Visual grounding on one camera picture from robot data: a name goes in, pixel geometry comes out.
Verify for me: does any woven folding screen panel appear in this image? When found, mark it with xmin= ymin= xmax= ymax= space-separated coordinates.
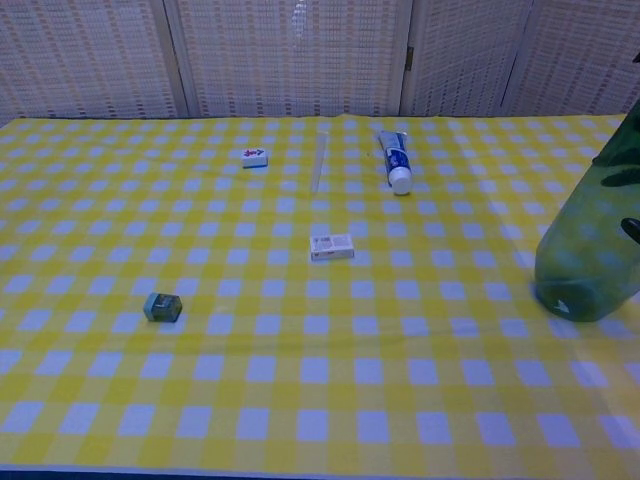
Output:
xmin=163 ymin=0 xmax=417 ymax=119
xmin=499 ymin=0 xmax=640 ymax=118
xmin=0 ymin=0 xmax=192 ymax=129
xmin=399 ymin=0 xmax=537 ymax=118

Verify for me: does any black and silver right hand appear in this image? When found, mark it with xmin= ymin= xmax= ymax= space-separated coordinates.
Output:
xmin=592 ymin=142 xmax=640 ymax=238

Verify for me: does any white mahjong tile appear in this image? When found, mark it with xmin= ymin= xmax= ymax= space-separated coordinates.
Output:
xmin=240 ymin=147 xmax=269 ymax=170

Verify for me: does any green transparent spray bottle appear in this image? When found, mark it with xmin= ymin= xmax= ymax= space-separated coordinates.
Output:
xmin=533 ymin=98 xmax=640 ymax=323

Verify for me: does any clear plastic stick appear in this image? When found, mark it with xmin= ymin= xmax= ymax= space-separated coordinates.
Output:
xmin=309 ymin=130 xmax=329 ymax=194

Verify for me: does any small white cardboard box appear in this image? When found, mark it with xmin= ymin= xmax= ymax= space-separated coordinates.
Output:
xmin=309 ymin=232 xmax=357 ymax=263

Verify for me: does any yellow white checked tablecloth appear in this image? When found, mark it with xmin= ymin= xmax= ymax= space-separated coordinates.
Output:
xmin=0 ymin=112 xmax=640 ymax=479

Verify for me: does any white blue toothpaste tube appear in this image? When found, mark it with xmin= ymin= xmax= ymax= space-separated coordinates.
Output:
xmin=377 ymin=129 xmax=414 ymax=197

